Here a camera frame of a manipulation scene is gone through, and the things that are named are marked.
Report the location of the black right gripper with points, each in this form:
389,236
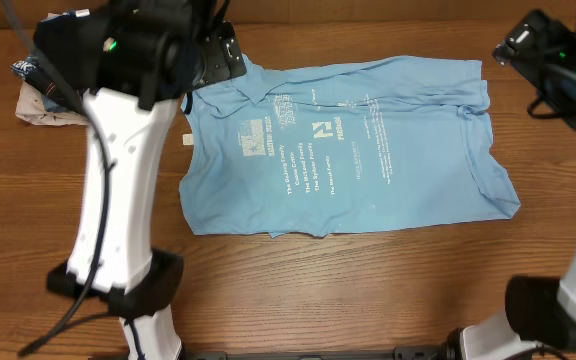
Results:
545,38

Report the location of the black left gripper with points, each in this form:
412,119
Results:
223,59

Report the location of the light blue printed t-shirt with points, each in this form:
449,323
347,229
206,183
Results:
402,142

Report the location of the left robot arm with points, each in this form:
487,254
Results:
129,67

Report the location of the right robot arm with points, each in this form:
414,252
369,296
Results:
539,311

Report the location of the black folded shirt on pile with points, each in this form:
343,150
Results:
73,43

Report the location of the dark patterned folded garment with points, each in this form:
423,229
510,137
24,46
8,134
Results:
34,75

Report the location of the beige folded garment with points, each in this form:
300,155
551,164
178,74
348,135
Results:
35,108

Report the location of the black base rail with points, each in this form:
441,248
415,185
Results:
422,352

